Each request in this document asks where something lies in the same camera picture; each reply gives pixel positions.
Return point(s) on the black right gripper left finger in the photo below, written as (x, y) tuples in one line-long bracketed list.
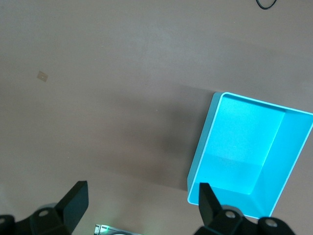
[(71, 205)]

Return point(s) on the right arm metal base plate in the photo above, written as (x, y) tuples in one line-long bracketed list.
[(105, 230)]

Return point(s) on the brown tape square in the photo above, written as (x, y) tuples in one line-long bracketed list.
[(42, 76)]

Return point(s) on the teal plastic bin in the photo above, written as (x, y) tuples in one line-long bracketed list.
[(244, 147)]

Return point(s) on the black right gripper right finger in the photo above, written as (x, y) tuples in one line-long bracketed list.
[(207, 208)]

